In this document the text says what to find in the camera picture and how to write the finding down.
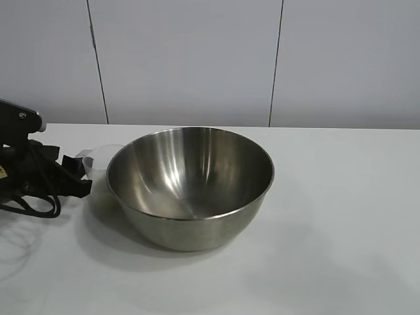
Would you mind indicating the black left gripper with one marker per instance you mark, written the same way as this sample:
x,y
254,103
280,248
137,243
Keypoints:
x,y
29,170

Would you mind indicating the stainless steel mixing bowl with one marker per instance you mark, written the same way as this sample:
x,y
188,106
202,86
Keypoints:
x,y
197,229

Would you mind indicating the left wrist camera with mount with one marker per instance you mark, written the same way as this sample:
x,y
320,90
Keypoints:
x,y
19,115

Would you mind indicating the clear plastic measuring cup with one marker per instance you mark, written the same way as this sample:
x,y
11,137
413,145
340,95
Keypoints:
x,y
95,160

